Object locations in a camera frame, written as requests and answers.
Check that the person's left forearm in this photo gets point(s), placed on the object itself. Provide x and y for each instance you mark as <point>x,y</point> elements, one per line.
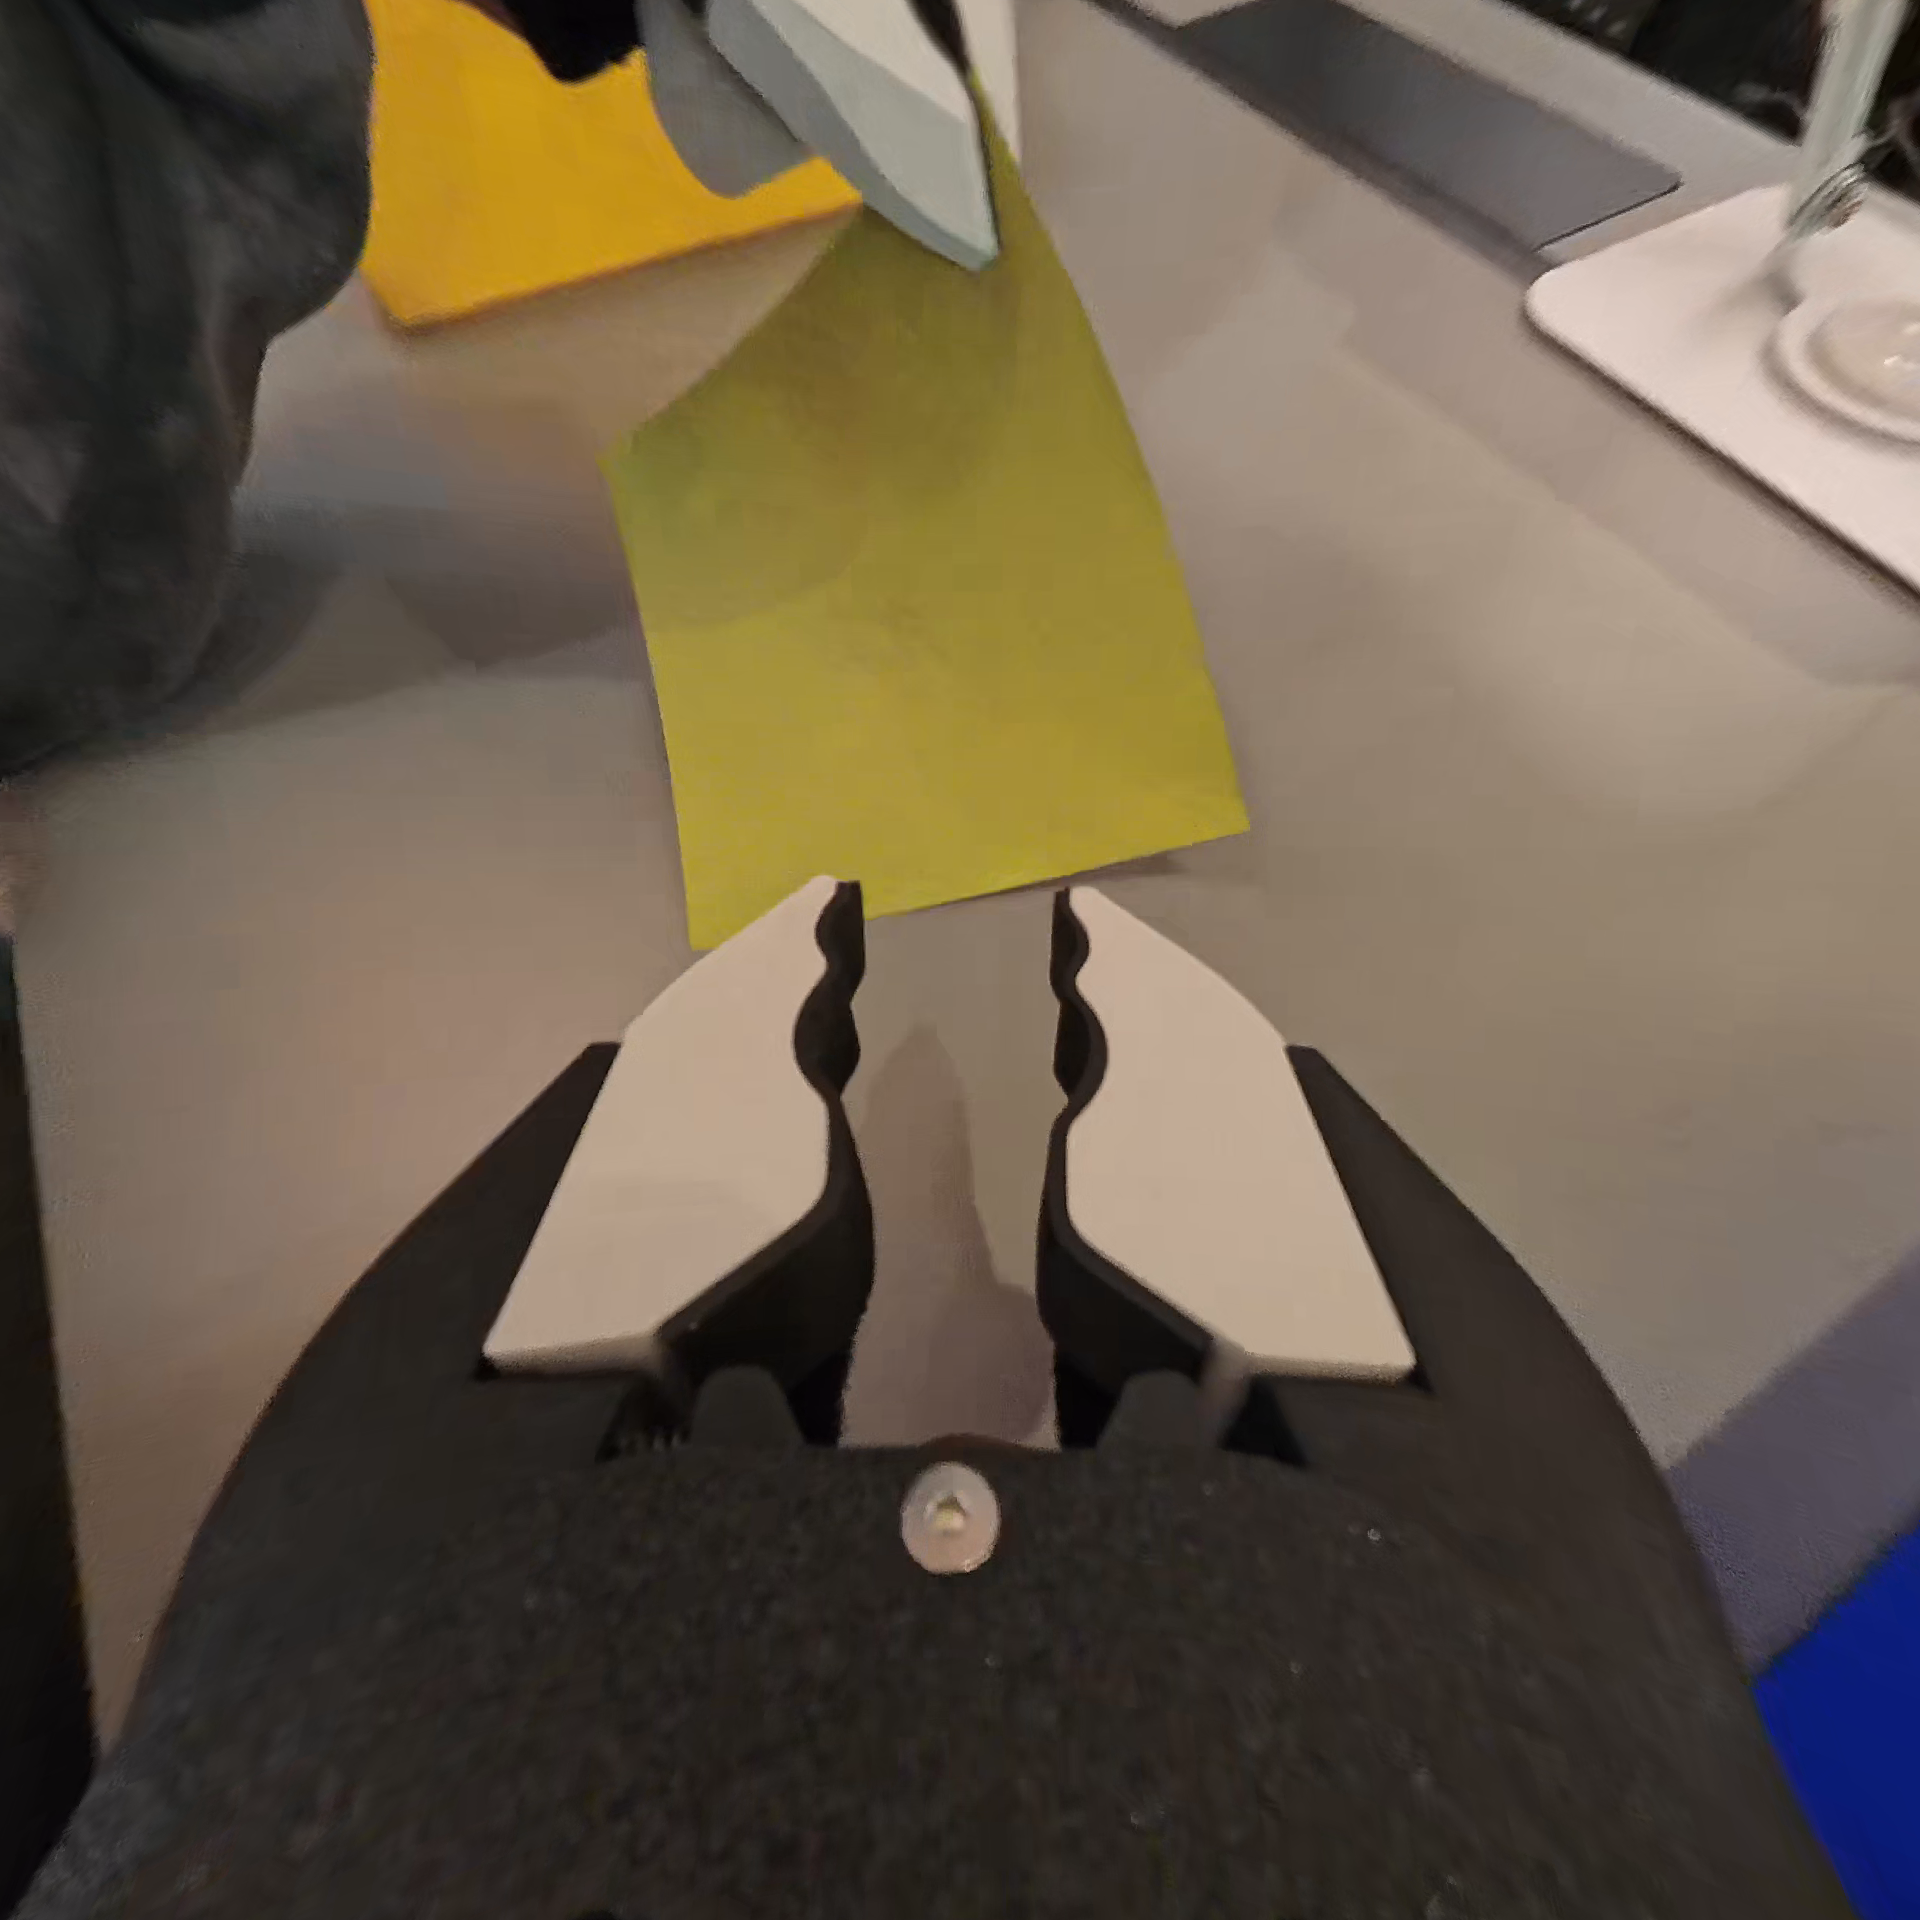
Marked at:
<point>135,376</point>

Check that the person's dark clothing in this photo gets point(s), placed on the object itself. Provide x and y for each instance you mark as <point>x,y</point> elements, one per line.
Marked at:
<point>38,1425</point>

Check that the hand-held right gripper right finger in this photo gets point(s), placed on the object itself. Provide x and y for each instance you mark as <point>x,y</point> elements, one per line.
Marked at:
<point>1214,1172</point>

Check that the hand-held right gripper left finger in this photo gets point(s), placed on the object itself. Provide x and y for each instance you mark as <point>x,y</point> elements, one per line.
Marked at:
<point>690,1172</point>

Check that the yellow paper pad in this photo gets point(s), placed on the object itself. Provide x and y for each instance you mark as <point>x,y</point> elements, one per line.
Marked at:
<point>511,181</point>

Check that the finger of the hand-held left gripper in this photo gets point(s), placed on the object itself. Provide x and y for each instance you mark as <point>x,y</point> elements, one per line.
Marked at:
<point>885,106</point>
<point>997,60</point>

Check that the dark grey flat pad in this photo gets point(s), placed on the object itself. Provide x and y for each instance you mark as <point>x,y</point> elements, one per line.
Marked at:
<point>1424,135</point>

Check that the floral origami paper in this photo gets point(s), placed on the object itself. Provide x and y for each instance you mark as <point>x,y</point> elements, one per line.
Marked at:
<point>902,630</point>

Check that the blue panel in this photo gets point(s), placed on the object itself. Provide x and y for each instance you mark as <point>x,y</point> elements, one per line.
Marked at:
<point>1853,1757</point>

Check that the clear glass vessel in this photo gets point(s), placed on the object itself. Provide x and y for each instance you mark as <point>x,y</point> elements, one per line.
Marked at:
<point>1846,301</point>

